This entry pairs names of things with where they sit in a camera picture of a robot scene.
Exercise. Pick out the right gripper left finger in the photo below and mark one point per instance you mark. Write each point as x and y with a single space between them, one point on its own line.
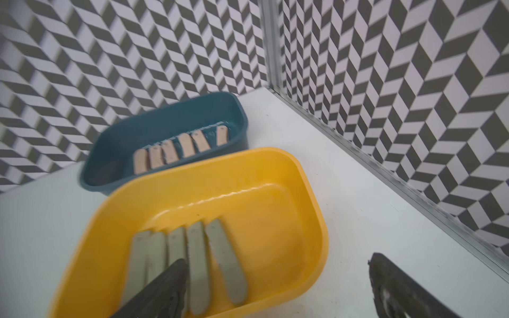
163 297

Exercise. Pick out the yellow storage box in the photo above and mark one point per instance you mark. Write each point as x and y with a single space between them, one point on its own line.
264 202

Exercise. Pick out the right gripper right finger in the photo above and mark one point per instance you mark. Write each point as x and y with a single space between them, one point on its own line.
396 294

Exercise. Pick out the olive knife vertical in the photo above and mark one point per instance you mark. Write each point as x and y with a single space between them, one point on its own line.
177 246

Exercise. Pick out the dark teal storage box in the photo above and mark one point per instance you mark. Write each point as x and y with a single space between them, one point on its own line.
110 161

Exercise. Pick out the olive knife horizontal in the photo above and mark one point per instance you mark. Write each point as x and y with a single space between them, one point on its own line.
200 281

